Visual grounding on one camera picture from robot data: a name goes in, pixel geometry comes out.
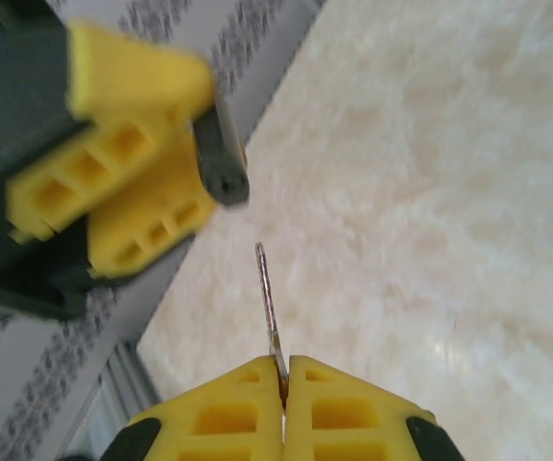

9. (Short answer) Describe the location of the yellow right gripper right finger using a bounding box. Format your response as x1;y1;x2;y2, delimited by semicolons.
283;353;465;461

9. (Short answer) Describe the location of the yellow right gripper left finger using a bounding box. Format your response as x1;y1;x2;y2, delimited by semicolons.
97;354;285;461

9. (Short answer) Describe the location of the silver key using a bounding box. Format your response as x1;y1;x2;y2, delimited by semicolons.
254;241;291;402

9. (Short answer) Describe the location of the aluminium side rail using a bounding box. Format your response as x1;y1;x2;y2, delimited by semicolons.
79;0;328;385

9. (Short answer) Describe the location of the aluminium mounting rail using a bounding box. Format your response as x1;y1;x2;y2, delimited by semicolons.
62;338;165;461

